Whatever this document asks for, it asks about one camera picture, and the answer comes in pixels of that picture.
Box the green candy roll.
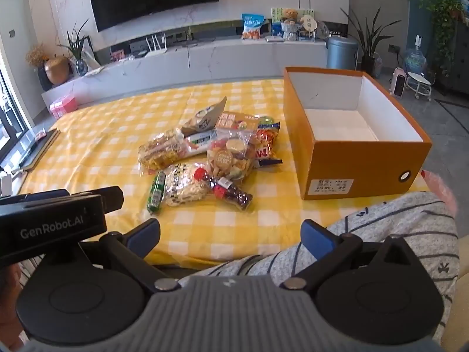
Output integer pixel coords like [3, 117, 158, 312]
[146, 170, 166, 214]

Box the clear popcorn ball bag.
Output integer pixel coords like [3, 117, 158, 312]
[163, 162, 208, 207]

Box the waffle biscuit clear bag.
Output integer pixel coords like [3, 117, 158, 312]
[137, 128, 188, 173]

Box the red cap chocolate bottle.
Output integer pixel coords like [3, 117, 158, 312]
[194, 167, 253, 211]

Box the orange blue chips bag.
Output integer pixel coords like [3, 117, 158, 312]
[254, 122, 283, 168]

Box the mixed fruit snack bag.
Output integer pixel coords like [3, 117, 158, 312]
[207, 111, 259, 182]

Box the beige bread snack bag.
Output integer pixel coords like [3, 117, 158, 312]
[181, 97, 227, 137]

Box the white gluten stick packet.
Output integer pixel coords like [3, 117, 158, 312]
[184, 130, 215, 156]

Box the person left hand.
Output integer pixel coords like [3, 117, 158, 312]
[1, 264, 23, 351]

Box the black notebook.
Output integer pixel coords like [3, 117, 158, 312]
[11, 129, 60, 174]

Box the grey striped trouser leg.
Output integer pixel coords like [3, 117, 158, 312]
[195, 192, 459, 342]

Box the yellow checkered tablecloth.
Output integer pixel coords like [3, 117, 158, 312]
[21, 67, 432, 268]

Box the orange cardboard box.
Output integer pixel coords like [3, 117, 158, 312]
[283, 66, 432, 200]

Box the pink storage box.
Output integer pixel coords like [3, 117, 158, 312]
[49, 95, 78, 119]

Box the green pea snack packet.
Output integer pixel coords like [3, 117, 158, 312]
[258, 116, 275, 126]

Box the bronze round vase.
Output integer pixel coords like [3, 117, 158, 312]
[44, 56, 70, 86]

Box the green plant glass vase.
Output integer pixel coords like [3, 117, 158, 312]
[57, 18, 91, 77]

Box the pink small heater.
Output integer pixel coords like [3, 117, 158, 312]
[390, 67, 406, 98]

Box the white small stool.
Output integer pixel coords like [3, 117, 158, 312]
[405, 72, 432, 102]

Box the grey blue trash bin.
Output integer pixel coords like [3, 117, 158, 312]
[326, 36, 359, 70]

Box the white marble tv console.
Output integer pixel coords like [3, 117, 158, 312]
[42, 39, 327, 106]

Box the white wifi router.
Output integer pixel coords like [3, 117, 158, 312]
[145, 33, 168, 57]

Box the blue water jug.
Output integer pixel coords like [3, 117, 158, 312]
[404, 35, 427, 76]

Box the potted plant by bin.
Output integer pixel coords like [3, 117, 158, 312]
[340, 7, 401, 76]

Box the brown teddy bear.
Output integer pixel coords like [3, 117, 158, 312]
[281, 9, 298, 41]

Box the blue snack bag on console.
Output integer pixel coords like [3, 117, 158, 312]
[242, 13, 265, 40]

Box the hanging green vine plant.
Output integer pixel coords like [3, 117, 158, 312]
[420, 0, 465, 77]

